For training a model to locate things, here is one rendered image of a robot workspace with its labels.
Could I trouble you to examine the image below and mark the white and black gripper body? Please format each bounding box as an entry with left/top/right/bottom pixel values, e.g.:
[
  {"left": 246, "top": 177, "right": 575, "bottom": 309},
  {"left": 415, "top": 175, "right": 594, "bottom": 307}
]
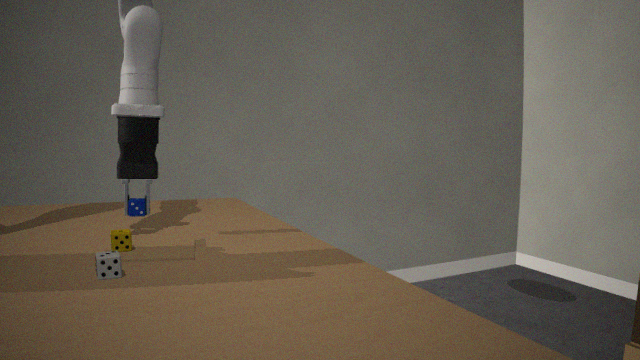
[{"left": 111, "top": 88, "right": 165, "bottom": 179}]

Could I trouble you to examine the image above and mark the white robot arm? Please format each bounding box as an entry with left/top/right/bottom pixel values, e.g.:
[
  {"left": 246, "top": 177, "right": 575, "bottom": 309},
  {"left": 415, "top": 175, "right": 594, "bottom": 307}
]
[{"left": 118, "top": 0, "right": 163, "bottom": 92}]

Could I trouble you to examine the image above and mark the yellow die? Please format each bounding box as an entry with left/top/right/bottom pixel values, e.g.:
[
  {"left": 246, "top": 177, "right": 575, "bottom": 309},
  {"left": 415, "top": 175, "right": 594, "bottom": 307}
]
[{"left": 111, "top": 229, "right": 132, "bottom": 252}]

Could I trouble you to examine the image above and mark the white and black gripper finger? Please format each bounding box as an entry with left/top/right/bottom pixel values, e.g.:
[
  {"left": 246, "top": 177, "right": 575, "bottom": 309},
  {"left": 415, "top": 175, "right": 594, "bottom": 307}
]
[
  {"left": 145, "top": 179, "right": 152, "bottom": 215},
  {"left": 122, "top": 179, "right": 130, "bottom": 215}
]

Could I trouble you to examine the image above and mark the white die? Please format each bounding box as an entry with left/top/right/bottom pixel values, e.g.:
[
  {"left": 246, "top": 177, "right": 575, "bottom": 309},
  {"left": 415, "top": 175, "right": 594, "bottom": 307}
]
[{"left": 95, "top": 251, "right": 122, "bottom": 280}]

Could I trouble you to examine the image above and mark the blue die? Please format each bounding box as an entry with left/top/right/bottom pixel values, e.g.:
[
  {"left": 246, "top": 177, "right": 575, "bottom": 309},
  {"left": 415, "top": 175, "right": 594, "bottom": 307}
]
[{"left": 128, "top": 198, "right": 146, "bottom": 216}]

